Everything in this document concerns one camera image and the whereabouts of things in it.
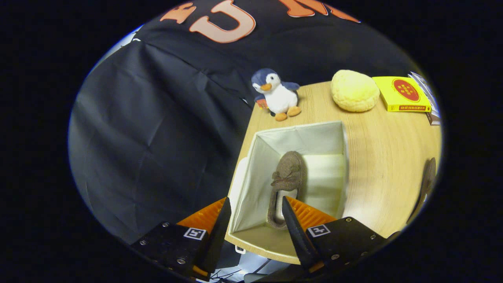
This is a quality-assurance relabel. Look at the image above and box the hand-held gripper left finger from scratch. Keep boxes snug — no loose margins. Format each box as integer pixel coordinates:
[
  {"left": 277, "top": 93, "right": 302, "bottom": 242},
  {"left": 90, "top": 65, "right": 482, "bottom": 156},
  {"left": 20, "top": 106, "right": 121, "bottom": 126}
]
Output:
[{"left": 131, "top": 197, "right": 232, "bottom": 281}]

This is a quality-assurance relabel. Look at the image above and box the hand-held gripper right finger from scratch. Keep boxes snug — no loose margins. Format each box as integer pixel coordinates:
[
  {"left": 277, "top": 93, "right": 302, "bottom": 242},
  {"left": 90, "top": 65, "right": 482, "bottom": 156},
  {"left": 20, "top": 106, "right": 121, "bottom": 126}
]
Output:
[{"left": 281, "top": 196, "right": 389, "bottom": 274}]

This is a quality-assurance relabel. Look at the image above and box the brown fuzzy shoe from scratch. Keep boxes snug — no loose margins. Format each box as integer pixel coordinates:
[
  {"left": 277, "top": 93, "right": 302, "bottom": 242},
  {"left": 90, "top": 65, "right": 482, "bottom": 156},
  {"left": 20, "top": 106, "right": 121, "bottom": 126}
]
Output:
[
  {"left": 267, "top": 151, "right": 306, "bottom": 230},
  {"left": 407, "top": 157, "right": 437, "bottom": 224}
]

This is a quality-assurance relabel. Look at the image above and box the beige fabric storage box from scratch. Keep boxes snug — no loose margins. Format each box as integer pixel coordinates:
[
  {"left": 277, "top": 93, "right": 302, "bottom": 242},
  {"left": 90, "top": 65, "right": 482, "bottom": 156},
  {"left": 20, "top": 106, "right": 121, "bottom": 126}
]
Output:
[{"left": 228, "top": 121, "right": 350, "bottom": 252}]

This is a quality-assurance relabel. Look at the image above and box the penguin plush toy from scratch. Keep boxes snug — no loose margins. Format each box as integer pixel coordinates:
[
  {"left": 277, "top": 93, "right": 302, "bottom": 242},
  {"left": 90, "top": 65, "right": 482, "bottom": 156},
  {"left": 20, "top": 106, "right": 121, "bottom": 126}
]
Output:
[{"left": 251, "top": 68, "right": 302, "bottom": 121}]

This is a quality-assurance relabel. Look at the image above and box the yellow round plush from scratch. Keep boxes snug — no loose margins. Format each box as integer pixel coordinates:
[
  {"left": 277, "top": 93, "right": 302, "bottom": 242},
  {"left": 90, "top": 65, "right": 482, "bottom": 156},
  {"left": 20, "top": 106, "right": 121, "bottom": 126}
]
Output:
[{"left": 330, "top": 70, "right": 380, "bottom": 113}]

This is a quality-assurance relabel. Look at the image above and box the yellow book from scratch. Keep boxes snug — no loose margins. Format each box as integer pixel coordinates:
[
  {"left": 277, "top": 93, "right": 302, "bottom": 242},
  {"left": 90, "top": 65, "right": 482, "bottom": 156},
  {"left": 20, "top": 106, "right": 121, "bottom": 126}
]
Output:
[{"left": 372, "top": 76, "right": 432, "bottom": 112}]

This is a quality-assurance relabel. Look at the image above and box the white illustrated book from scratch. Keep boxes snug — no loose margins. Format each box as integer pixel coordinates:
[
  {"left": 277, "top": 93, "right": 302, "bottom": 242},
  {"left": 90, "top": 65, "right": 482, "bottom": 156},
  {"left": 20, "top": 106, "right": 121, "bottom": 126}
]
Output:
[{"left": 409, "top": 72, "right": 439, "bottom": 113}]

